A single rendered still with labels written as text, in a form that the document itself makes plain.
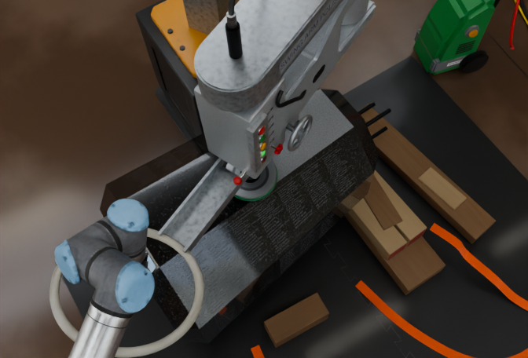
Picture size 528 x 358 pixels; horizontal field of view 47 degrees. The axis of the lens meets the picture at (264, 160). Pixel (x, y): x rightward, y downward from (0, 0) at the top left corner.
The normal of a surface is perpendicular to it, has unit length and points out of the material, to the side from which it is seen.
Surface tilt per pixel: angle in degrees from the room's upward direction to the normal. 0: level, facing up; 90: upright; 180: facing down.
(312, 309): 0
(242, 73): 0
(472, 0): 34
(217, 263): 45
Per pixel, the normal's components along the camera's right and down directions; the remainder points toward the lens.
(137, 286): 0.79, 0.23
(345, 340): -0.04, -0.44
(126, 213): 0.25, -0.73
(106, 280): -0.53, -0.22
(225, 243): 0.41, 0.18
